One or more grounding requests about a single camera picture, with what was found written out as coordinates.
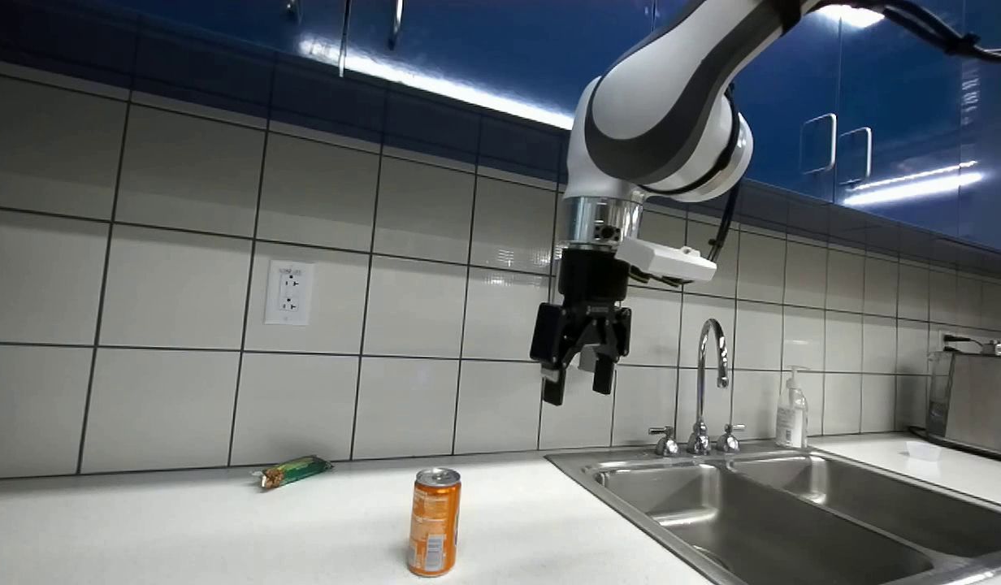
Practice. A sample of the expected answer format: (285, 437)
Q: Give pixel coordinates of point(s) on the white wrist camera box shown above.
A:
(667, 262)

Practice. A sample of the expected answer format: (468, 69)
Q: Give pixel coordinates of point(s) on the stainless steel double sink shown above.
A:
(740, 509)

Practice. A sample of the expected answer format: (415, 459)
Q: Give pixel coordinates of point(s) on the small green wrapped item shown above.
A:
(295, 471)

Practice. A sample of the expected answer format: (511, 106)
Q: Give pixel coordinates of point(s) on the orange soda can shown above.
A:
(434, 523)

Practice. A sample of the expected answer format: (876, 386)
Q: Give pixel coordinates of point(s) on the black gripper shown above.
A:
(594, 280)

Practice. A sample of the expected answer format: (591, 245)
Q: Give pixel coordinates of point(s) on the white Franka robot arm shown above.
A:
(673, 100)

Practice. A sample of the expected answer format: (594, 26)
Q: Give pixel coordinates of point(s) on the white wall power outlet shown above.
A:
(291, 294)

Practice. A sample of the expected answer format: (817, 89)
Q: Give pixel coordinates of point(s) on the clear pump soap bottle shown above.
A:
(791, 417)

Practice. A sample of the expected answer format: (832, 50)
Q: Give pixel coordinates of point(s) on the chrome gooseneck faucet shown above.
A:
(699, 377)

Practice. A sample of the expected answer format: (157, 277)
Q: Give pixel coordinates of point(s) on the stainless steel countertop appliance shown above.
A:
(975, 402)

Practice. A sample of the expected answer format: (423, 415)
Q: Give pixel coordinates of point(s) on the blue wall cabinets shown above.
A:
(502, 52)

